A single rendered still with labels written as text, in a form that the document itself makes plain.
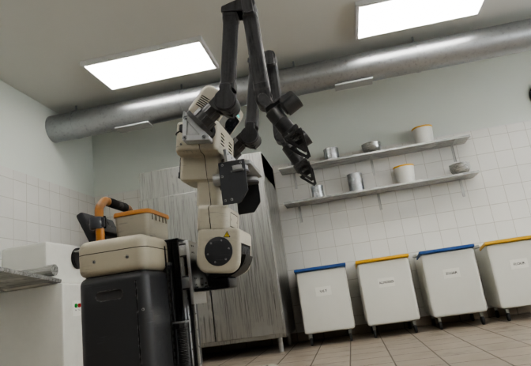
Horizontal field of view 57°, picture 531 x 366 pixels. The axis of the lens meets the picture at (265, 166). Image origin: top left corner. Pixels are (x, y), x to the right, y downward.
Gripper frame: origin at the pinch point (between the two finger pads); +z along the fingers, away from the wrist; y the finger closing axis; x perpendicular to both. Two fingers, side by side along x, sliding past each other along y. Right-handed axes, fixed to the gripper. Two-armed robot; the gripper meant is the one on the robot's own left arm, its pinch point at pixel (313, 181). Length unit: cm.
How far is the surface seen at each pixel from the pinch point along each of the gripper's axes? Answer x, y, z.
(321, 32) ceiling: -103, 235, -179
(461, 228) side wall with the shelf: -118, 384, 48
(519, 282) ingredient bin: -115, 321, 120
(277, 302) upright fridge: 88, 286, 7
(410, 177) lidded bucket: -104, 356, -28
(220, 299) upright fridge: 136, 284, -27
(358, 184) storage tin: -52, 354, -55
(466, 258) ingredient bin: -89, 318, 75
